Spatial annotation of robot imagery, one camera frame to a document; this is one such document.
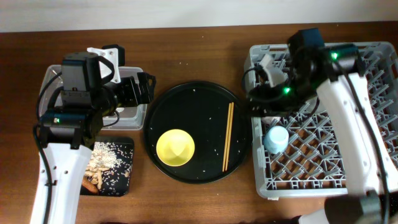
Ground pink cup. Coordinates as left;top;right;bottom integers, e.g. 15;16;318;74
261;116;280;124

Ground blue cup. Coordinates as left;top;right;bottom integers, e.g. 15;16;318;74
263;126;289;154

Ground wooden chopstick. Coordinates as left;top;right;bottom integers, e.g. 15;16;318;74
222;102;233;172
225;102;234;172

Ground yellow bowl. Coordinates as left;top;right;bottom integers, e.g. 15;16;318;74
155;129;195;167

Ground pile of peanut shells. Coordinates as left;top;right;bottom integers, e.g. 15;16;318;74
84;142;131;191

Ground orange carrot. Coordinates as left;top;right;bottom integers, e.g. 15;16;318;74
81;177;99;195

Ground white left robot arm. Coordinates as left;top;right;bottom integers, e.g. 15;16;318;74
30;72;156;223

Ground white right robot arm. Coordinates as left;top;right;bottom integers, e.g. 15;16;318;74
243;42;397;223

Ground grey dishwasher rack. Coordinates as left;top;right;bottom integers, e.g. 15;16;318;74
251;42;397;200

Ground clear plastic bin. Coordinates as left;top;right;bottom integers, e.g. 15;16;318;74
39;65;147;131

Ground round black tray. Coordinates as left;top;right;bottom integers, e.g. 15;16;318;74
143;81;252;184

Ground black rectangular tray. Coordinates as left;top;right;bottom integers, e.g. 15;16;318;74
80;136;135;197

